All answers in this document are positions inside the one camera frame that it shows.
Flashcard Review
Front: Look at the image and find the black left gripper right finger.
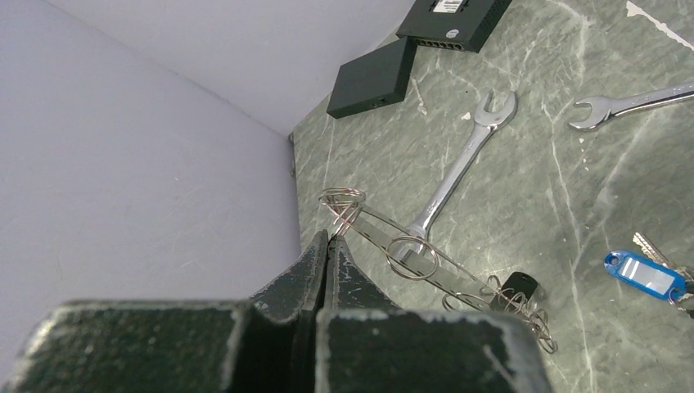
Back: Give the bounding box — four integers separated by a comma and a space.
314, 236, 552, 392

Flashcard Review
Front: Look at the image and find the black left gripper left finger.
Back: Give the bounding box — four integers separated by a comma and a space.
2, 230, 329, 392

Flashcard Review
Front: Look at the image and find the metal arc keyring plate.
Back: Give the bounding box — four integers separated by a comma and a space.
319, 187, 559, 354

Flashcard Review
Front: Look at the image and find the black key fob with keys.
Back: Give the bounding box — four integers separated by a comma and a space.
490, 271, 540, 313

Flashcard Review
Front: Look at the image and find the blue key tag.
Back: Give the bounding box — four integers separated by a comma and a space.
604, 232, 693, 318

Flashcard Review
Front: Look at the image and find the large silver wrench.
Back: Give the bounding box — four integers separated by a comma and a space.
405, 89, 517, 241

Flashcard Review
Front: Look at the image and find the black flat box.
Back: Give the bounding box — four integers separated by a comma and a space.
327, 38, 417, 119

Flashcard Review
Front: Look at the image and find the black box with label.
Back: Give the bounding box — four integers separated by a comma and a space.
395, 0, 511, 52

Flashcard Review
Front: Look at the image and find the small silver wrench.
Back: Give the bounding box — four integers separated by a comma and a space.
568, 82, 693, 131

